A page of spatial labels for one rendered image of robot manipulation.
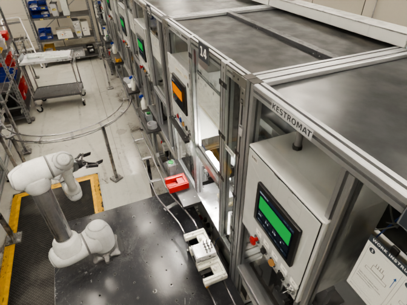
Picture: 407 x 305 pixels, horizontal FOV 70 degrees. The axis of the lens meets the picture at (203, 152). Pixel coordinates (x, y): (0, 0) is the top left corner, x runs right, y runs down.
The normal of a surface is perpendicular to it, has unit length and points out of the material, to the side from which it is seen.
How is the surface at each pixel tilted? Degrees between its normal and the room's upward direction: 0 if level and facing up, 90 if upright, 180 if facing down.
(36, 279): 0
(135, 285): 0
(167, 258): 0
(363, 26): 90
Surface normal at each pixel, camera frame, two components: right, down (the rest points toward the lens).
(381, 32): -0.92, 0.25
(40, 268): -0.02, -0.79
